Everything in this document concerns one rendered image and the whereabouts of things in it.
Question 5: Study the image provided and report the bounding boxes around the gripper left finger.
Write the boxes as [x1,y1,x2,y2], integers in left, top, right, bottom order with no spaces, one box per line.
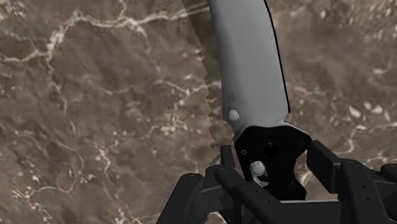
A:
[156,144,284,224]

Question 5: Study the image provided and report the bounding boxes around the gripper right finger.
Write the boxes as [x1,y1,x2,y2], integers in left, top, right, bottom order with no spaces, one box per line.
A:
[306,140,397,224]

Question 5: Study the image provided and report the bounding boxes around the grey folding knife black handle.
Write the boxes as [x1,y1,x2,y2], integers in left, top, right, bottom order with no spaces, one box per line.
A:
[207,0,312,201]

